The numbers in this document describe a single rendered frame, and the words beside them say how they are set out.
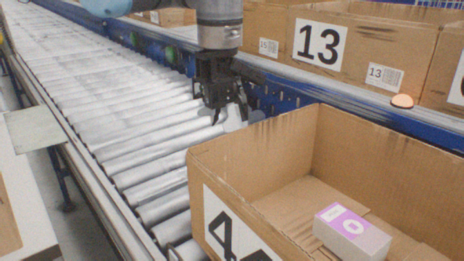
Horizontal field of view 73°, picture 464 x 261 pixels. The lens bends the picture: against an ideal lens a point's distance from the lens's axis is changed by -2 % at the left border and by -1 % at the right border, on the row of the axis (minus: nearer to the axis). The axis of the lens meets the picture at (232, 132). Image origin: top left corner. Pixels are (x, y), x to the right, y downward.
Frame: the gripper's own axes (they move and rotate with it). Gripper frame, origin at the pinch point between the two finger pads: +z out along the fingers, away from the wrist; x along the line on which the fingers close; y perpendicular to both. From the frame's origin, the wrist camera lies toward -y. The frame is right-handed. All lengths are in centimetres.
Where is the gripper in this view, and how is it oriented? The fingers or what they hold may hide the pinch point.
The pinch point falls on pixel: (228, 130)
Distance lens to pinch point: 74.5
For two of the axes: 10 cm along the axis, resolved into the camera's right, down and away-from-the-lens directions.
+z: 0.0, 8.8, 4.7
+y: -7.9, 2.9, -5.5
